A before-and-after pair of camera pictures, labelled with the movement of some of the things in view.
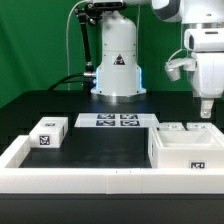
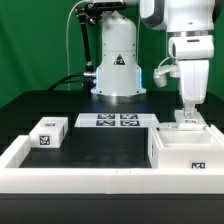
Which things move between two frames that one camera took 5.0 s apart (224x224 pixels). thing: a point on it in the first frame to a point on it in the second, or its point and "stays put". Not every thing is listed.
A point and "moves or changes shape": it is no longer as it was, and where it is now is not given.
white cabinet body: x=193 y=148 stays put
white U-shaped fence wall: x=101 y=181 stays put
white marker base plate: x=116 y=120 stays put
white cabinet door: x=202 y=127 moves or changes shape
